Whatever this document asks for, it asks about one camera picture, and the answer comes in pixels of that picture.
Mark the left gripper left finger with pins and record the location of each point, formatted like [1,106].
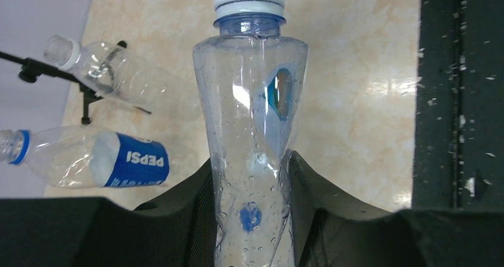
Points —
[176,228]

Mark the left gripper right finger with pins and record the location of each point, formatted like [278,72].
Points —
[333,228]

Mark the white cap red mark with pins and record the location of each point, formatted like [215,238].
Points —
[224,8]

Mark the clear bottle red label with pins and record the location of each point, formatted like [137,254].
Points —
[250,80]

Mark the clear Pepsi plastic bottle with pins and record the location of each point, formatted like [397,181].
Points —
[85,156]

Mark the clear bottle white cap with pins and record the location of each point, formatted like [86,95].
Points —
[119,74]

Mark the black tripod stand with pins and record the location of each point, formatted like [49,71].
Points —
[59,76]

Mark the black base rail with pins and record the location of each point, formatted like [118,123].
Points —
[458,158]

